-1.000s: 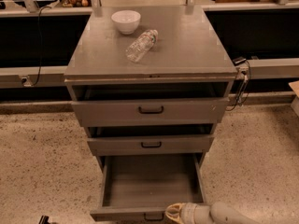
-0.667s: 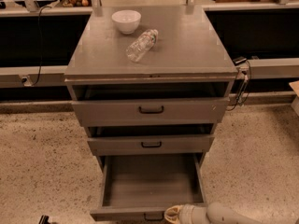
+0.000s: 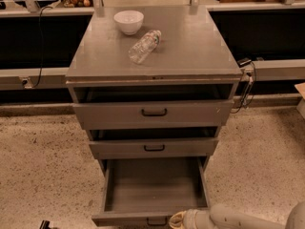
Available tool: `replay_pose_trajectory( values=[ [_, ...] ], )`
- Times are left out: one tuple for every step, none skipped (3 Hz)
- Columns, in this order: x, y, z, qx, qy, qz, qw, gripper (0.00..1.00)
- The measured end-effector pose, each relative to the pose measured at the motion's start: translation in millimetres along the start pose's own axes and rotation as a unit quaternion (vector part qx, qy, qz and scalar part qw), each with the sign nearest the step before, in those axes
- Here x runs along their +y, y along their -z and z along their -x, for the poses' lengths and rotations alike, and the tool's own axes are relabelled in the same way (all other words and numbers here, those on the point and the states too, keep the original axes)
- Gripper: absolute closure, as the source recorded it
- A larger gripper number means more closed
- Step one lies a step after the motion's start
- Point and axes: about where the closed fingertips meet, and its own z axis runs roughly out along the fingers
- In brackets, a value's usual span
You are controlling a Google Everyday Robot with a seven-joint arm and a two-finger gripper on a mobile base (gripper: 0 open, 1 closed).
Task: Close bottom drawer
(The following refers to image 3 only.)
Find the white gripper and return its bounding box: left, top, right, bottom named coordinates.
left=169, top=209, right=204, bottom=229

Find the grey bottom drawer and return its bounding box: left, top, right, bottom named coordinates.
left=92, top=156, right=210, bottom=226

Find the grey drawer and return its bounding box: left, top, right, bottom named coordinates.
left=92, top=156, right=210, bottom=226
left=90, top=127, right=218, bottom=159
left=72, top=91, right=234, bottom=130

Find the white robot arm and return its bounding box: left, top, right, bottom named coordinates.
left=169, top=201, right=305, bottom=229

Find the grey middle drawer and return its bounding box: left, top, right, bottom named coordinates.
left=90, top=127, right=218, bottom=159

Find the grey top drawer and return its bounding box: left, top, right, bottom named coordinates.
left=72, top=91, right=234, bottom=130

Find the grey drawer cabinet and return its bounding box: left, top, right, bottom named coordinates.
left=65, top=5, right=244, bottom=174

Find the cardboard box edge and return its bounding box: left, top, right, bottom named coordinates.
left=295, top=83, right=305, bottom=119

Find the clear plastic water bottle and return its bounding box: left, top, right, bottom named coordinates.
left=129, top=31, right=161, bottom=64

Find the black power adapter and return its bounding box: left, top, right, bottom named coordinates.
left=237, top=57, right=252, bottom=68

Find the white ceramic bowl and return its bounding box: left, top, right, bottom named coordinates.
left=113, top=10, right=144, bottom=35

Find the black cables right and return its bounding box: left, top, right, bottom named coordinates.
left=231, top=60, right=257, bottom=115

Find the black power cable left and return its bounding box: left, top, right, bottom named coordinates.
left=32, top=5, right=54, bottom=89

